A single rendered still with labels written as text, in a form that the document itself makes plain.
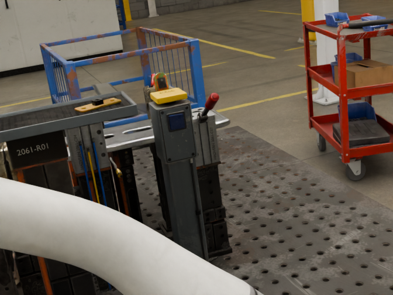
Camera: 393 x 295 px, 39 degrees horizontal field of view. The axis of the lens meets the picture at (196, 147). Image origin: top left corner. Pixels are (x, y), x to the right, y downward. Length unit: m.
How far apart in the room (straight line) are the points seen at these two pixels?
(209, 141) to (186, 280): 0.77
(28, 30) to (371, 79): 6.72
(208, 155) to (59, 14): 8.04
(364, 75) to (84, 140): 2.32
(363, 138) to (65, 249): 3.00
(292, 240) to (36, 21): 8.04
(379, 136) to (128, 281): 2.99
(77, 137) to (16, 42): 8.02
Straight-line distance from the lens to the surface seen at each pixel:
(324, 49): 5.12
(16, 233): 0.48
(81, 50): 9.30
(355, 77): 3.25
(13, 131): 0.97
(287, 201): 1.63
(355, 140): 3.39
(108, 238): 0.51
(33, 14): 9.17
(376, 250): 1.38
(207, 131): 1.25
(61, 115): 1.03
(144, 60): 4.39
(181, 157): 1.07
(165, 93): 1.07
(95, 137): 1.19
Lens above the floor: 1.40
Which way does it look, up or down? 19 degrees down
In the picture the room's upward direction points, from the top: 8 degrees counter-clockwise
